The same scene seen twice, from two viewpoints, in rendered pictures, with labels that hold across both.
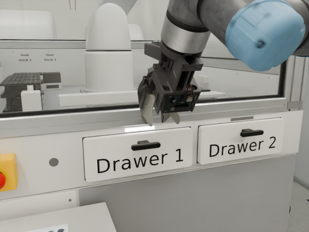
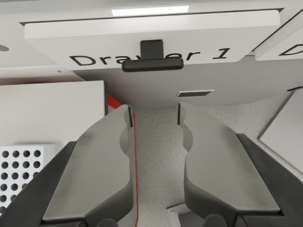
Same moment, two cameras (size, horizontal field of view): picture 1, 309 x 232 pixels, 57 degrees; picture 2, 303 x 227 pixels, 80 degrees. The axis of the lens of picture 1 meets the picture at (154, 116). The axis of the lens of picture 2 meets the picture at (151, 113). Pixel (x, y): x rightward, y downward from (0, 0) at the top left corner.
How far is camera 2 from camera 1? 59 cm
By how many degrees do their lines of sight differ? 72
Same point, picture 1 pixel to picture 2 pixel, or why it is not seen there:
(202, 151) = (272, 50)
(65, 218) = (54, 103)
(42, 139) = not seen: outside the picture
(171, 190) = (195, 67)
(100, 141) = (60, 39)
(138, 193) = not seen: hidden behind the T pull
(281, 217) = not seen: outside the picture
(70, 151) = (15, 38)
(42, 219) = (30, 97)
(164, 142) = (200, 41)
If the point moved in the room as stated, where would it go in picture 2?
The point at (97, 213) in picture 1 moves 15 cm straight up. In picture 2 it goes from (90, 103) to (45, 84)
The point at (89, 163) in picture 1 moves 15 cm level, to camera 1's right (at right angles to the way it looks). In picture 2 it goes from (58, 59) to (158, 89)
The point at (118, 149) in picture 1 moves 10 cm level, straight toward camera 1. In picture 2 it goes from (103, 47) to (87, 124)
